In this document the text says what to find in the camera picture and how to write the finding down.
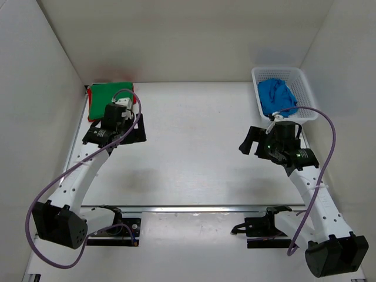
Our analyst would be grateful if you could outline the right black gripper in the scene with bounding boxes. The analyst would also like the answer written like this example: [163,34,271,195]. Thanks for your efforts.
[239,126,283,161]

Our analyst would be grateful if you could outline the blue t shirt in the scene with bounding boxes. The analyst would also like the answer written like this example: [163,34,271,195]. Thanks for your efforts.
[257,78,297,118]

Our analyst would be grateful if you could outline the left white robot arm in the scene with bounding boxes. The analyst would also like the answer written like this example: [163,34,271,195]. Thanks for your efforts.
[32,98,146,249]

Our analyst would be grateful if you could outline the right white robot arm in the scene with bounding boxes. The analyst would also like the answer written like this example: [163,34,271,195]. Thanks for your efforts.
[239,121,369,278]

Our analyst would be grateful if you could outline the folded green t shirt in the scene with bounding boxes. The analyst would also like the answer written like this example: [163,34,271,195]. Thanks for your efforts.
[88,82,134,122]

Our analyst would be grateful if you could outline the folded red t shirt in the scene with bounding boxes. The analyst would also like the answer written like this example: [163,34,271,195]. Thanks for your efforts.
[86,86,138,122]

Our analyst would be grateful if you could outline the white plastic basket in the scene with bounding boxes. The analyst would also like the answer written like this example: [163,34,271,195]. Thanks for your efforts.
[251,66,318,125]

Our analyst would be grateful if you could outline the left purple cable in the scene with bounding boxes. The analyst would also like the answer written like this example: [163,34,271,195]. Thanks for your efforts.
[25,89,143,269]

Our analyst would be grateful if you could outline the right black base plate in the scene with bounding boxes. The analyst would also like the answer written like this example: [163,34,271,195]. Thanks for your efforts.
[231,216,291,249]

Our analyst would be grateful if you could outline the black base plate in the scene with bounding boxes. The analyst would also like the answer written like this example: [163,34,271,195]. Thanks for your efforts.
[86,213,142,247]
[231,216,291,249]

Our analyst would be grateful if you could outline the aluminium rail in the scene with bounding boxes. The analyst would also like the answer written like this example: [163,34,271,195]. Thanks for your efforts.
[79,205,309,214]

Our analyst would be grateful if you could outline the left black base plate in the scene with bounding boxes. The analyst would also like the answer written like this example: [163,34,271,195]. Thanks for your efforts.
[86,213,142,247]

